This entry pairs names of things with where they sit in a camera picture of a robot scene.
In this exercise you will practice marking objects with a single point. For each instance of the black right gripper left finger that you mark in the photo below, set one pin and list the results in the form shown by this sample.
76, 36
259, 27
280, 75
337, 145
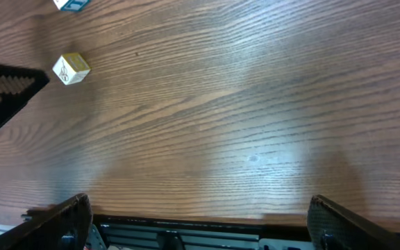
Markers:
65, 226

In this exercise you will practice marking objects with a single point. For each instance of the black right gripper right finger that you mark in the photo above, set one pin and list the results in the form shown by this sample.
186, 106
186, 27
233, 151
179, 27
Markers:
332, 226

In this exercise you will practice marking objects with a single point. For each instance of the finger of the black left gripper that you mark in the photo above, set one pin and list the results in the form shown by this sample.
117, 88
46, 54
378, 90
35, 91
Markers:
18, 85

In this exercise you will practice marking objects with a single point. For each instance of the white block yellow S side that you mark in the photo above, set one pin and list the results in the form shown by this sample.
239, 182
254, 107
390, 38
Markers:
71, 68

